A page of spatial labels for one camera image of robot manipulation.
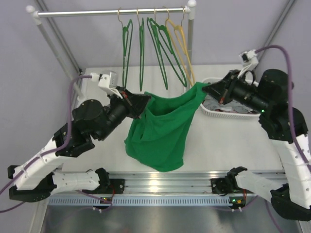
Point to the aluminium mounting rail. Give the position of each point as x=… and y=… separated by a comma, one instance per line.
x=164, y=183

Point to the metal clothes rack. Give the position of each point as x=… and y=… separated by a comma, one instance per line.
x=43, y=12

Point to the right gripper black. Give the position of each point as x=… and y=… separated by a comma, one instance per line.
x=219, y=88

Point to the yellow hanger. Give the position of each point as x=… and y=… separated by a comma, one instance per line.
x=177, y=37

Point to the white slotted cable duct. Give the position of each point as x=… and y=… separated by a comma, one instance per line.
x=147, y=201

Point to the green hanger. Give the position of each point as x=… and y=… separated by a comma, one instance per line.
x=127, y=32
x=168, y=51
x=141, y=50
x=151, y=24

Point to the green tank top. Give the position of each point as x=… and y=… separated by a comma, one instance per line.
x=158, y=138

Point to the grey clothes in basket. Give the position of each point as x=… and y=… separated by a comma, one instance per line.
x=232, y=107

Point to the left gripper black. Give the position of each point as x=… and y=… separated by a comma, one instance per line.
x=129, y=104

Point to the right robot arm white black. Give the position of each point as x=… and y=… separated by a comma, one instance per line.
x=285, y=126

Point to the white laundry basket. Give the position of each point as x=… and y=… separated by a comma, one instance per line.
x=210, y=113

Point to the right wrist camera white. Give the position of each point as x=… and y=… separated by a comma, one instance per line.
x=249, y=61

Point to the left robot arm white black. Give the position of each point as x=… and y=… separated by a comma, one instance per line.
x=39, y=178

